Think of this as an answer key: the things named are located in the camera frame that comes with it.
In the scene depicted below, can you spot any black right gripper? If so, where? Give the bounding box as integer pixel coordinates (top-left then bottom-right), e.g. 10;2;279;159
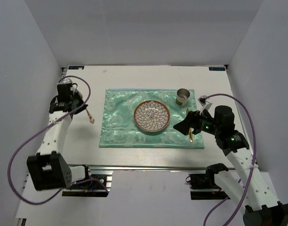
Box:
173;108;221;136

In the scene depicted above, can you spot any blue label sticker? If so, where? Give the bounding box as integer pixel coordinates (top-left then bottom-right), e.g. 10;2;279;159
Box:
68;65;84;70
209;67;226;71

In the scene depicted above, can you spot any gold knife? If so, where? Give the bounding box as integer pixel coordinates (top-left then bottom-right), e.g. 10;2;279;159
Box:
186;108;193;143

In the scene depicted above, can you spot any metal cup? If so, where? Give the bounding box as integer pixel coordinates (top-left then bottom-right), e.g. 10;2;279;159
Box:
176;89;190;106

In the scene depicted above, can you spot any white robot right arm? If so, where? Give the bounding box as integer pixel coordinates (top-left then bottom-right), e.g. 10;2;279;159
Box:
174;105;288;226

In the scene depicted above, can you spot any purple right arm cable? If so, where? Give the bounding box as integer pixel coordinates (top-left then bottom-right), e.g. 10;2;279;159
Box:
197;93;257;226

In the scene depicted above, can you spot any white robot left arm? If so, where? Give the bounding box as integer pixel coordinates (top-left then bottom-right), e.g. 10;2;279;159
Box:
26;78;93;191

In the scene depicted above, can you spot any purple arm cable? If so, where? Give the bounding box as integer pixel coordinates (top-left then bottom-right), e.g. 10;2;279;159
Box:
7;75;109;205
197;93;257;226

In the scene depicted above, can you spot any patterned orange rim plate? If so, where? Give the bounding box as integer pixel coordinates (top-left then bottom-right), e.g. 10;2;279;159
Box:
133;100;170;132

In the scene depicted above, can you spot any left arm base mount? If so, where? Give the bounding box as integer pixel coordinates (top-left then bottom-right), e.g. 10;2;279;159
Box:
62;166;113;198

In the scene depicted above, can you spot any green satin cloth napkin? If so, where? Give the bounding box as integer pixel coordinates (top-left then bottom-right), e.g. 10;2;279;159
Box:
99;89;205;149

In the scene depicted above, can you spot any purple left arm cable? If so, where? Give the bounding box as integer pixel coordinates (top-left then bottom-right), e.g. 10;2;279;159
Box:
7;75;109;205

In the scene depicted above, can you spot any blue label sticker left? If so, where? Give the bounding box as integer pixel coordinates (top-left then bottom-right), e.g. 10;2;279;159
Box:
68;65;84;70

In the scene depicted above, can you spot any gold fork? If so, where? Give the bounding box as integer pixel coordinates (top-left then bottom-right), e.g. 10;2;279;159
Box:
86;109;95;124

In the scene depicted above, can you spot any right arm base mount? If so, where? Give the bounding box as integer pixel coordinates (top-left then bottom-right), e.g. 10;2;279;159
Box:
185;163;229;200

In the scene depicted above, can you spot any blue label sticker right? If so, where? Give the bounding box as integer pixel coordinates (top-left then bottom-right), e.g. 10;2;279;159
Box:
209;67;226;71

